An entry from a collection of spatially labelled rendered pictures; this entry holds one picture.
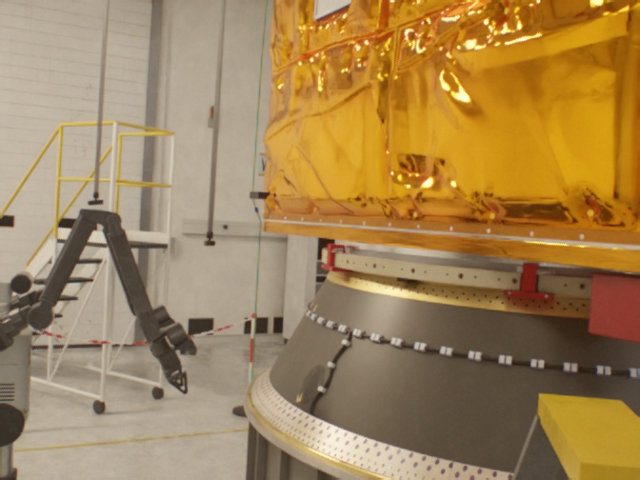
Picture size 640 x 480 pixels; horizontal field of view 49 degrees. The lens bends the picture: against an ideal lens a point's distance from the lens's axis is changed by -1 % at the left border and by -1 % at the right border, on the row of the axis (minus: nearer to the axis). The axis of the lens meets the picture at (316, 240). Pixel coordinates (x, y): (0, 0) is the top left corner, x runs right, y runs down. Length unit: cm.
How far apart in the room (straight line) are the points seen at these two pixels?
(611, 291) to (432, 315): 57
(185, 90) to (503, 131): 831
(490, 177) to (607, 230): 35
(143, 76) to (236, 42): 147
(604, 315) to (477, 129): 58
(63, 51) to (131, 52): 86
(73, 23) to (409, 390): 817
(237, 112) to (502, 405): 860
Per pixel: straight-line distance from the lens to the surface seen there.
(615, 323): 168
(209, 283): 1002
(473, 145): 192
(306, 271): 966
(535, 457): 142
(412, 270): 207
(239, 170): 1012
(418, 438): 193
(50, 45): 952
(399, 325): 209
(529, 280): 193
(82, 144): 943
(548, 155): 171
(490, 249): 190
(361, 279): 230
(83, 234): 242
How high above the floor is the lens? 182
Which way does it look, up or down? 2 degrees down
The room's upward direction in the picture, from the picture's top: 3 degrees clockwise
